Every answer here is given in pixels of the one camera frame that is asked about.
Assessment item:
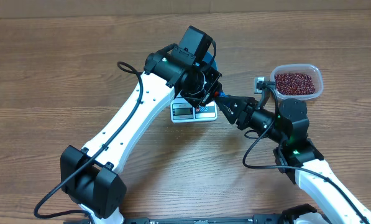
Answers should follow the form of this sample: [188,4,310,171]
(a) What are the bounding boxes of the blue metal bowl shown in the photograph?
[203,52,218,70]

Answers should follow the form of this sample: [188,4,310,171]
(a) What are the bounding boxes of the red beans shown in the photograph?
[274,73,316,96]

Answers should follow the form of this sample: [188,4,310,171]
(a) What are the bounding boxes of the red scoop blue handle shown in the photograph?
[214,91,227,98]

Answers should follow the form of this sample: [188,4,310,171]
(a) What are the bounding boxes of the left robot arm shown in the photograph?
[60,26,220,223]

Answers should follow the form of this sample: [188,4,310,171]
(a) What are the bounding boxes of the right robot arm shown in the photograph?
[215,95,371,223]

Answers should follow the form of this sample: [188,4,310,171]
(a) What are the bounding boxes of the white kitchen scale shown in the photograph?
[170,95,218,123]

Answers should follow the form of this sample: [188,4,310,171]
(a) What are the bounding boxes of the clear plastic container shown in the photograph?
[270,63,324,101]

